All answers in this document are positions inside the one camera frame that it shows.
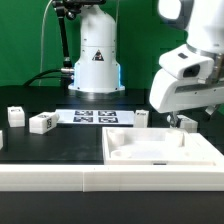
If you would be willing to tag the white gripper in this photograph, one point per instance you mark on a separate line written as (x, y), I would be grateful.
(168, 94)

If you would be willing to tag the white square tabletop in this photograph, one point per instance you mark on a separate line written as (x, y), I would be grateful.
(157, 146)

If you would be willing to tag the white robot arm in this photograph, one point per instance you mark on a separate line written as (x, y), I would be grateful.
(96, 71)

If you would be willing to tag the tag sheet on table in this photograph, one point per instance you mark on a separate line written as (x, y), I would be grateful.
(95, 117)

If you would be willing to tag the white part at left edge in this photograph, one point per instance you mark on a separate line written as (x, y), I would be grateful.
(1, 139)

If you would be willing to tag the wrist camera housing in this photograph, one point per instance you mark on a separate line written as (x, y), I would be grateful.
(182, 63)

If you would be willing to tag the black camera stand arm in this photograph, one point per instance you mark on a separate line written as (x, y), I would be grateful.
(69, 9)

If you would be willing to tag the white front wall rail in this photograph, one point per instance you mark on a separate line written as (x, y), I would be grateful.
(91, 178)

